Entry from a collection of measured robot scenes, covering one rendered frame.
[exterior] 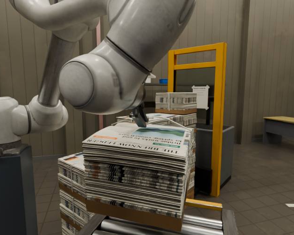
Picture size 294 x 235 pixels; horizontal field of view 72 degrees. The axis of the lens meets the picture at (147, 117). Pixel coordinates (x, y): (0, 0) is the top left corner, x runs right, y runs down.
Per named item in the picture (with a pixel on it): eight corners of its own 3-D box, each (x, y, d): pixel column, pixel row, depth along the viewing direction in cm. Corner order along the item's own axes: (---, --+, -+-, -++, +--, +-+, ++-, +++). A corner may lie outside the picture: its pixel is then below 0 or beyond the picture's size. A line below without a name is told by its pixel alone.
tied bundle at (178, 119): (137, 136, 210) (137, 114, 207) (154, 132, 232) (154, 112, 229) (168, 142, 186) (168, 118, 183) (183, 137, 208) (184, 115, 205)
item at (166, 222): (109, 183, 76) (108, 172, 74) (187, 196, 68) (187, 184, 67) (85, 211, 61) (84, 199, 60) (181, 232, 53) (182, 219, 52)
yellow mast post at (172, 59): (166, 180, 296) (168, 50, 272) (169, 178, 303) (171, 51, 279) (171, 182, 290) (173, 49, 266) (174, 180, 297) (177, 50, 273)
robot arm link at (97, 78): (121, 123, 45) (157, 77, 42) (78, 131, 30) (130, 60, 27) (88, 93, 47) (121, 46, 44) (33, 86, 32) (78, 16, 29)
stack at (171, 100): (154, 199, 243) (154, 92, 226) (167, 190, 266) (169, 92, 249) (182, 211, 219) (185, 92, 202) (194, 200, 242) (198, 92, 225)
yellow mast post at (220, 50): (209, 195, 254) (216, 43, 230) (212, 192, 261) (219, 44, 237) (216, 197, 249) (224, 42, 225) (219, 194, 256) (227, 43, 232)
